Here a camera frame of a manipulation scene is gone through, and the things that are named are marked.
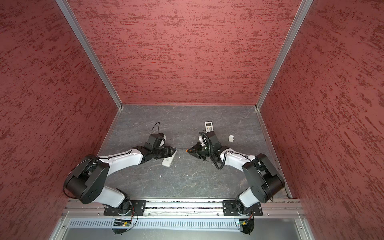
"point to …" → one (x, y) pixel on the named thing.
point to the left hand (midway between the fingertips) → (171, 154)
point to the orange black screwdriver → (187, 150)
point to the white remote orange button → (166, 162)
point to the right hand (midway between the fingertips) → (186, 155)
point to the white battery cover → (231, 138)
